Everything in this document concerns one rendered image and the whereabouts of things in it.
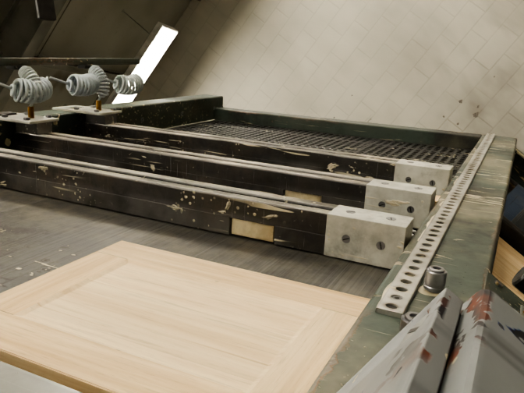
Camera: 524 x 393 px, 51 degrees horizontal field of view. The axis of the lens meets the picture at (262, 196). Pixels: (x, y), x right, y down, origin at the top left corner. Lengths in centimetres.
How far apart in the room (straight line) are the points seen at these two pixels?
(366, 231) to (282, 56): 551
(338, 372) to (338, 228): 40
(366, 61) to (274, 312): 550
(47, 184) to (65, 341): 63
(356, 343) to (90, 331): 28
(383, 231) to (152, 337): 40
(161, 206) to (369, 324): 54
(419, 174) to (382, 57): 477
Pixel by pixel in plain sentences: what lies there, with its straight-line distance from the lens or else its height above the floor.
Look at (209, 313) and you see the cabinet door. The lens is 67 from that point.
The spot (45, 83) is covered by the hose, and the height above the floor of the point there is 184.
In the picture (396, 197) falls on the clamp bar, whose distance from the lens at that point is 109.
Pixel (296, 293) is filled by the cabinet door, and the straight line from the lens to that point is 72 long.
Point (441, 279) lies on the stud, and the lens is 68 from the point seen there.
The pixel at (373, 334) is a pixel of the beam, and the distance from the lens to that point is 58.
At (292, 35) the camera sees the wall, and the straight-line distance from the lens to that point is 632.
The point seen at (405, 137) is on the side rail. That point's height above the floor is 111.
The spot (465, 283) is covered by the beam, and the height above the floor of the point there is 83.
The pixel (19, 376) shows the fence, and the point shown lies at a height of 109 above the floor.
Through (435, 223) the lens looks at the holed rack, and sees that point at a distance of 95.
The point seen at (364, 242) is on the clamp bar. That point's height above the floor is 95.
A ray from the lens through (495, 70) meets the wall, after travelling 601.
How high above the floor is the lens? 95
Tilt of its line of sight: 11 degrees up
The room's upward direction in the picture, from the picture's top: 48 degrees counter-clockwise
